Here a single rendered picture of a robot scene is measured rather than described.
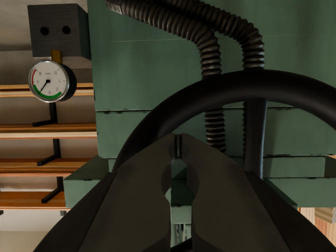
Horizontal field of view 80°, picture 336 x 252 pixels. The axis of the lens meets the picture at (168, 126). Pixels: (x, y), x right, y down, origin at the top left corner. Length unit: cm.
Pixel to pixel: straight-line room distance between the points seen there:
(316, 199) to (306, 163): 7
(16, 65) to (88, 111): 117
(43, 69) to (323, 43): 45
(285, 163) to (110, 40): 38
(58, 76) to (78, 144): 287
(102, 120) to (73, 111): 277
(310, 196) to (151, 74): 37
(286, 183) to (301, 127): 11
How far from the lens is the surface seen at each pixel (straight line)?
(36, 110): 344
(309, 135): 44
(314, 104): 21
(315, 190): 48
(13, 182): 393
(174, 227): 86
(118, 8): 30
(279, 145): 42
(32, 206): 323
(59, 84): 35
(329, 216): 55
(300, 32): 43
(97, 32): 40
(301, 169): 45
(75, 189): 45
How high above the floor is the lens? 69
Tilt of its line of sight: 8 degrees up
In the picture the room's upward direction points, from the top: 179 degrees clockwise
